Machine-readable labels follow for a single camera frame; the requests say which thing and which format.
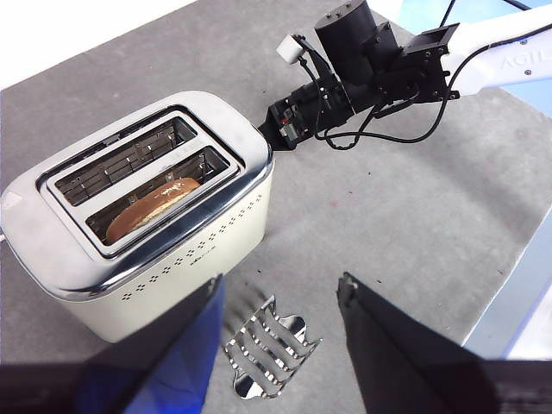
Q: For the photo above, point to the steel toast rack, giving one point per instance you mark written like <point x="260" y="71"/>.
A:
<point x="248" y="384"/>

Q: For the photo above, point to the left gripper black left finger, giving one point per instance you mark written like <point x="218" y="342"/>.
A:
<point x="129" y="371"/>

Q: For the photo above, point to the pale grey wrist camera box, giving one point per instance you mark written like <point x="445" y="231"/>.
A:
<point x="290" y="49"/>

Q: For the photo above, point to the cream two-slot toaster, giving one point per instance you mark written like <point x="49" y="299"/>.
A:
<point x="181" y="276"/>

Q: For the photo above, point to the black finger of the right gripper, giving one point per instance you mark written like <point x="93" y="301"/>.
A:
<point x="271" y="129"/>

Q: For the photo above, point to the brown bread slice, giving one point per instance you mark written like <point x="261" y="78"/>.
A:
<point x="142" y="213"/>

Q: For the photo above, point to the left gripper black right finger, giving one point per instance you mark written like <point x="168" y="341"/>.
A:
<point x="422" y="366"/>

